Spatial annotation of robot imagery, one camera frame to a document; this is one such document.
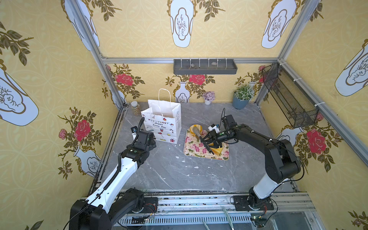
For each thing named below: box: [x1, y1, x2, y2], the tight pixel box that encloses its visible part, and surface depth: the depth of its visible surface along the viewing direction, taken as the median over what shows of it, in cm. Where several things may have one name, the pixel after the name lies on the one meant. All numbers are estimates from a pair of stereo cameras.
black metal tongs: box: [198, 136, 215, 156], surface depth 82 cm
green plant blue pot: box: [232, 84, 254, 110], surface depth 111 cm
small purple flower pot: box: [202, 91, 216, 105], surface depth 119 cm
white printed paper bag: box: [140, 88, 182, 144], surface depth 89 cm
